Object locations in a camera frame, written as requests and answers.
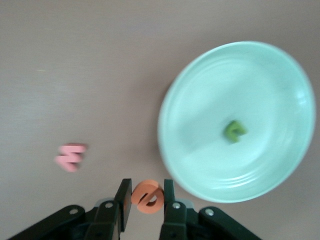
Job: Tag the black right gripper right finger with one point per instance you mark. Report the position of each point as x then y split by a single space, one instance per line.
168 200

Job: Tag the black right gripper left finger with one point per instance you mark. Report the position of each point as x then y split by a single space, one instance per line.
125 200

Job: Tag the orange foam letter e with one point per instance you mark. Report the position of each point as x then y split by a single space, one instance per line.
140 190

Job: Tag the pink foam letter w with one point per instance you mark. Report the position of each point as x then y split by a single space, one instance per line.
72 150

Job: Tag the green foam letter u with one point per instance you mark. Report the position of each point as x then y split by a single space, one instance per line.
228 133

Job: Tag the brown table cover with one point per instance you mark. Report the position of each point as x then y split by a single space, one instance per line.
75 62

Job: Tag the light green plate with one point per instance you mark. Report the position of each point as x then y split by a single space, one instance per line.
262 87

